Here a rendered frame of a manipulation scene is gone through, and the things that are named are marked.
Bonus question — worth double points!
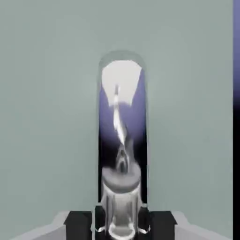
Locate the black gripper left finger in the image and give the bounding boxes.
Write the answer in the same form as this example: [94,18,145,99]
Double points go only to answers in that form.
[11,205,105,240]

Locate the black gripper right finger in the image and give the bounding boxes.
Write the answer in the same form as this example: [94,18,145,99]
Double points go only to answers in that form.
[139,205,228,240]

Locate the shiny curved metal handle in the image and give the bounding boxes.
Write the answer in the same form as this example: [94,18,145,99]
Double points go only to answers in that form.
[95,50,150,240]

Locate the pale grey-green cabinet door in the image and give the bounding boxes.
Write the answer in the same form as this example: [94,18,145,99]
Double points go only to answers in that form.
[0,0,234,240]

